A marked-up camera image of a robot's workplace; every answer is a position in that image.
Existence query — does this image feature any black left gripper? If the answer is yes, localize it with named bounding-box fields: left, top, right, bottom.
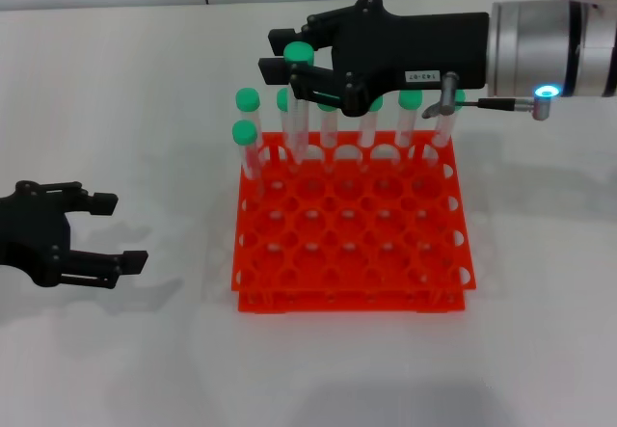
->
left=0, top=180, right=148, bottom=288

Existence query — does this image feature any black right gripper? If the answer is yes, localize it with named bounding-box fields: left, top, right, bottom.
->
left=258, top=0, right=491, bottom=118

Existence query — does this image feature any green capped clear test tube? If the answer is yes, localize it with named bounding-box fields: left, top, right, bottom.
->
left=230, top=119, right=265, bottom=197
left=393, top=89, right=424, bottom=168
left=282, top=41, right=315, bottom=166
left=423, top=88, right=467, bottom=166
left=276, top=87, right=290, bottom=158
left=316, top=100, right=341, bottom=173
left=234, top=87, right=265, bottom=158
left=357, top=93, right=385, bottom=171

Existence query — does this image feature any orange plastic test tube rack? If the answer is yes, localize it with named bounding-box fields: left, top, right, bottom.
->
left=229, top=130, right=477, bottom=313

